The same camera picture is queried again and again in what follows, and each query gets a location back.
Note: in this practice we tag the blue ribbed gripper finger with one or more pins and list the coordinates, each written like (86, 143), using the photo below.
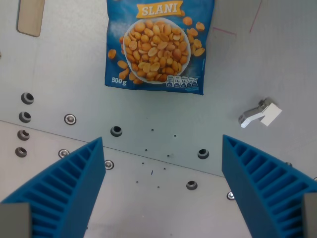
(262, 188)
(67, 188)

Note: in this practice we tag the silver countersunk screw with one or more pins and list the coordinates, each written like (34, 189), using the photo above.
(230, 195)
(288, 163)
(109, 164)
(70, 119)
(63, 153)

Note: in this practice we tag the dark grey threaded bushing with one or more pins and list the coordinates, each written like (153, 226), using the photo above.
(191, 185)

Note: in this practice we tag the blue salted peanuts bag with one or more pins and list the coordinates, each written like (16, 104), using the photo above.
(158, 44)

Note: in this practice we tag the light wooden rounded panel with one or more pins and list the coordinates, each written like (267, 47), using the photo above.
(29, 16)

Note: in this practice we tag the grey and white metal bracket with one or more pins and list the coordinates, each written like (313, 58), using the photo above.
(262, 112)

